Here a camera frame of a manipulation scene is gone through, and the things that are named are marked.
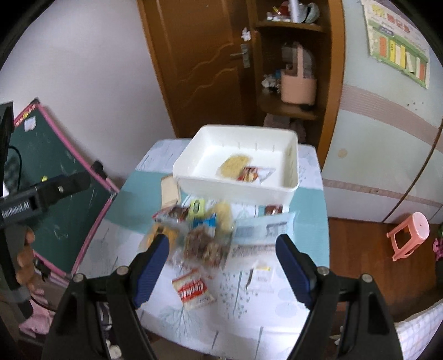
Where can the brown snowflake snack packet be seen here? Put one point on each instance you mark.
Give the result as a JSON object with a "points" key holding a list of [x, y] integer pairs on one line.
{"points": [[273, 210]]}

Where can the wooden corner shelf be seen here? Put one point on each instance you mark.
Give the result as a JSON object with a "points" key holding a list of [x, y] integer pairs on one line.
{"points": [[325, 40]]}

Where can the red dark snack packet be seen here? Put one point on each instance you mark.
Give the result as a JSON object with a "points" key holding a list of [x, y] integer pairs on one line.
{"points": [[175, 213]]}

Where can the yellow chips clear bag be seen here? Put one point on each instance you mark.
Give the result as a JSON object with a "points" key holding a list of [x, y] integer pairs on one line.
{"points": [[232, 167]]}

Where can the green yellow snack packet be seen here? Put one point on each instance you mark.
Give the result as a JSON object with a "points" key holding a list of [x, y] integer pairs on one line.
{"points": [[197, 208]]}

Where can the colourful wall poster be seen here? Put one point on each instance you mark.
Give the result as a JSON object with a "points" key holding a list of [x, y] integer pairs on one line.
{"points": [[396, 42]]}

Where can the mixed nuts clear bag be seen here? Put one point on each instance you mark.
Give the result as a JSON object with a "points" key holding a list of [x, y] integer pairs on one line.
{"points": [[206, 251]]}

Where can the brown cracker pack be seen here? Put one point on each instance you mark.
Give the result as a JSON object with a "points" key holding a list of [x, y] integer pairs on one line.
{"points": [[170, 193]]}

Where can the wooden door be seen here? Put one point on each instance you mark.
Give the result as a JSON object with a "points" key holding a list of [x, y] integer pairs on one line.
{"points": [[190, 43]]}

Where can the green chalkboard pink frame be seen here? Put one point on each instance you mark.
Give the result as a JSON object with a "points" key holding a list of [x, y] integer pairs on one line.
{"points": [[61, 195]]}

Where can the large white blue bag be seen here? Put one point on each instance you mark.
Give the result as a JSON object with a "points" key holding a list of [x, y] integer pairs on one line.
{"points": [[254, 238]]}

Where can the pink plastic stool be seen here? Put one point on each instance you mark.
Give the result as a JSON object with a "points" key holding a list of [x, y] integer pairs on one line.
{"points": [[416, 226]]}

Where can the white plastic storage bin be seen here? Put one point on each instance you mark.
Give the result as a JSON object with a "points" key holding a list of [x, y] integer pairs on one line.
{"points": [[195, 170]]}

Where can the pink handled basket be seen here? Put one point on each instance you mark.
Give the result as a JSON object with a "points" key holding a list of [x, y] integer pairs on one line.
{"points": [[298, 82]]}

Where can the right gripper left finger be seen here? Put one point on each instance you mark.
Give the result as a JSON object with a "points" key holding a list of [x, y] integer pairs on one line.
{"points": [[76, 331]]}

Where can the pale puffs clear bag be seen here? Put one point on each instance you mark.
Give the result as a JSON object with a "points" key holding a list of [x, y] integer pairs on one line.
{"points": [[223, 216]]}

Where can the patterned tablecloth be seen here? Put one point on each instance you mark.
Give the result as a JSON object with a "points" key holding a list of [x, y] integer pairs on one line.
{"points": [[222, 291]]}

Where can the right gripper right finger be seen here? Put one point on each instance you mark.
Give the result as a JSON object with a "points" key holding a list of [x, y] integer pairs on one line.
{"points": [[368, 330]]}

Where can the person left hand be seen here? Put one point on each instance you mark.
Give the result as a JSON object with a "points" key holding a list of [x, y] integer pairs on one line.
{"points": [[25, 275]]}

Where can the red white small packet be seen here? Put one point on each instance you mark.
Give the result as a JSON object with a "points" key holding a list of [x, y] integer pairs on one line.
{"points": [[252, 174]]}

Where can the silver door handle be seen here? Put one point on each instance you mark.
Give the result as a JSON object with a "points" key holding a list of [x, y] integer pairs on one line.
{"points": [[243, 54]]}

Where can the blue snack packet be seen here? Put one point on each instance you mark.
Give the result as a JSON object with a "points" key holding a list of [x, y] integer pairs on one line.
{"points": [[207, 224]]}

